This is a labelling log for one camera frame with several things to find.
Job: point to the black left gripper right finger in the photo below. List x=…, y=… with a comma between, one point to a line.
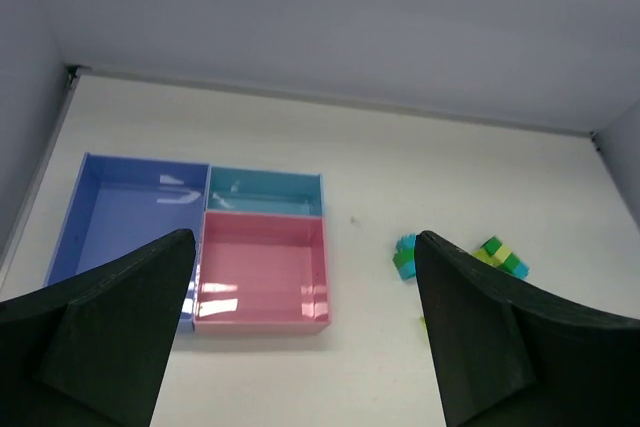
x=507, y=353

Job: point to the green yellow teal lego cluster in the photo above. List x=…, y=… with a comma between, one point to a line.
x=498, y=255

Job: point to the teal green lego stack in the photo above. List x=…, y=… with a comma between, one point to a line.
x=403, y=258

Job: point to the blue plastic bin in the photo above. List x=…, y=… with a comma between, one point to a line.
x=119, y=204

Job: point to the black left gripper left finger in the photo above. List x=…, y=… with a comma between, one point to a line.
x=92, y=350

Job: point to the teal plastic bin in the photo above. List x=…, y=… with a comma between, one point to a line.
x=265, y=192

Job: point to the pink plastic bin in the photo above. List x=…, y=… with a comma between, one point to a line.
x=262, y=274

